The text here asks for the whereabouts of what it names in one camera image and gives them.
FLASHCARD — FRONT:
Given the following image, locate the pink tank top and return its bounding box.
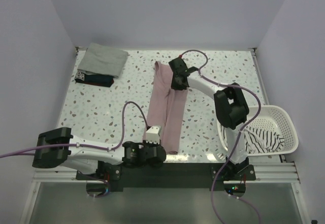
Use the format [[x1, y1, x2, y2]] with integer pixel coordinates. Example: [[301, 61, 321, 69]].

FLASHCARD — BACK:
[[146, 61, 187, 154]]

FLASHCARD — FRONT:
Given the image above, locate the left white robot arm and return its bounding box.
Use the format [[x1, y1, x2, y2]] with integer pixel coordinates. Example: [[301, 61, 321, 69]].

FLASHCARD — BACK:
[[32, 126, 167, 179]]

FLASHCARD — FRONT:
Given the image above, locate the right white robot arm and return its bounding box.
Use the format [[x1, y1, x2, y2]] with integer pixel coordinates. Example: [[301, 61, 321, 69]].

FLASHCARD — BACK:
[[169, 57, 249, 180]]

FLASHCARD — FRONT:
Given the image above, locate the folded dark tank top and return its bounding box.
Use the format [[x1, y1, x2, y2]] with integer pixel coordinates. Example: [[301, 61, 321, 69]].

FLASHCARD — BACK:
[[74, 71, 114, 87]]

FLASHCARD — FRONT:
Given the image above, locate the folded grey tank top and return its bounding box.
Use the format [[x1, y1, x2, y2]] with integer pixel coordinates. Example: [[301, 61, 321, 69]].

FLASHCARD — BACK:
[[78, 43, 128, 78]]

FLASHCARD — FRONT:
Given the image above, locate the striped black white tank top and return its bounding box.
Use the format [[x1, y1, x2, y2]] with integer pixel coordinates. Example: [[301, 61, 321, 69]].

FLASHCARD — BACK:
[[236, 126, 285, 155]]

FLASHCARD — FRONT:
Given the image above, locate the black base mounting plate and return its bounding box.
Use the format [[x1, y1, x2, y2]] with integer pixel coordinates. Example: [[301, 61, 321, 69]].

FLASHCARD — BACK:
[[75, 157, 255, 193]]

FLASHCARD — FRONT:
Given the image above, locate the white perforated laundry basket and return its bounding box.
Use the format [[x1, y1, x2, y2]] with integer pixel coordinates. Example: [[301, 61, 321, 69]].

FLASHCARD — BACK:
[[217, 105, 299, 163]]

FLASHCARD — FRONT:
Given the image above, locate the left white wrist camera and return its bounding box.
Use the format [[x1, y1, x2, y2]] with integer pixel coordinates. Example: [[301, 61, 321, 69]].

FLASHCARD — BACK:
[[143, 125, 161, 145]]

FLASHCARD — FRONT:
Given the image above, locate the aluminium frame rail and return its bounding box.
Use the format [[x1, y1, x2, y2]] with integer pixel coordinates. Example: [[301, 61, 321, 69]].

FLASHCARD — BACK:
[[32, 163, 300, 183]]

